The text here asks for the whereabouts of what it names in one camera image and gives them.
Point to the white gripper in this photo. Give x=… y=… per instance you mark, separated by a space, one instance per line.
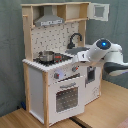
x=80 y=57

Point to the white oven door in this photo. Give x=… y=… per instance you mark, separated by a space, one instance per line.
x=66 y=99

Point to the white toy microwave door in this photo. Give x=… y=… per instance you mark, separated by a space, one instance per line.
x=98 y=11

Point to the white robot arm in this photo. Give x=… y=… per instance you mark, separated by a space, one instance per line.
x=108 y=53

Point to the wooden toy kitchen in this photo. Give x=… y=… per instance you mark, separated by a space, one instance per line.
x=38 y=78

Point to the grey toy sink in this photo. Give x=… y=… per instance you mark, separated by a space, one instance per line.
x=74 y=51

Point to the red right stove knob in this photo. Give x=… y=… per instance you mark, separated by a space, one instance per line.
x=75 y=68

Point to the red stove knob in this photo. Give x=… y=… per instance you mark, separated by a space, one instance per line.
x=75 y=68
x=56 y=75

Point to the black toy faucet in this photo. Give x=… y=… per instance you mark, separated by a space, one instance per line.
x=71 y=43

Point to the black toy stovetop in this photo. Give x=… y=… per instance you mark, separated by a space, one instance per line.
x=58 y=58

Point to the white cabinet door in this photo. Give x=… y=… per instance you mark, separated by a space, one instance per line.
x=92 y=82

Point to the red left stove knob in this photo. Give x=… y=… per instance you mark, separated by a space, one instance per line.
x=56 y=75

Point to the small metal pot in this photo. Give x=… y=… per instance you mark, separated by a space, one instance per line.
x=46 y=56

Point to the grey range hood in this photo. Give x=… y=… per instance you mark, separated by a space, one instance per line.
x=48 y=18

